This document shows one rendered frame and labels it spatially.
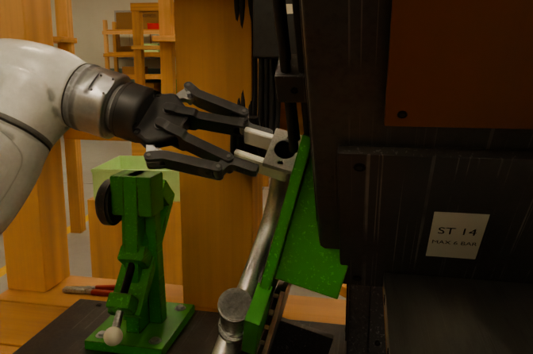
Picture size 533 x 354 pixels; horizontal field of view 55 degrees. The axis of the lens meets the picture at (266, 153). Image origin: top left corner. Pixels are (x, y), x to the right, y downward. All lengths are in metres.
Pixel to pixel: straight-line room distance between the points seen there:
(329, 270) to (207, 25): 0.52
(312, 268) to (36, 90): 0.40
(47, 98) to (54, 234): 0.52
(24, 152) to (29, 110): 0.05
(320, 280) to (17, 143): 0.39
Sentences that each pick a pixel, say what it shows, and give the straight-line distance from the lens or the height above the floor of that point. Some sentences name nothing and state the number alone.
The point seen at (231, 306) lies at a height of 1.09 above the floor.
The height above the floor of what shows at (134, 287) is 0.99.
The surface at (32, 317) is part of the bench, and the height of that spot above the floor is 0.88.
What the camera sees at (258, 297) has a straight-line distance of 0.55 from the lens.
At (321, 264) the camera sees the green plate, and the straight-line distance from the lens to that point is 0.54.
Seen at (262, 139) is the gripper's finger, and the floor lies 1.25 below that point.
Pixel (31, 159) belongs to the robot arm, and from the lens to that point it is 0.69.
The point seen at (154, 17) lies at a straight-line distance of 11.18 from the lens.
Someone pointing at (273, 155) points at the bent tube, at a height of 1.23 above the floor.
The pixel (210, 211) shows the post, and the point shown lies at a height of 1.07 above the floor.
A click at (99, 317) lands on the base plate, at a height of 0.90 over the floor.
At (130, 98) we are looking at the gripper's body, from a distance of 0.66.
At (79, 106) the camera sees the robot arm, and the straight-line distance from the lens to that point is 0.68.
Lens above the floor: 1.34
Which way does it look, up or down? 10 degrees down
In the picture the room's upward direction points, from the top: straight up
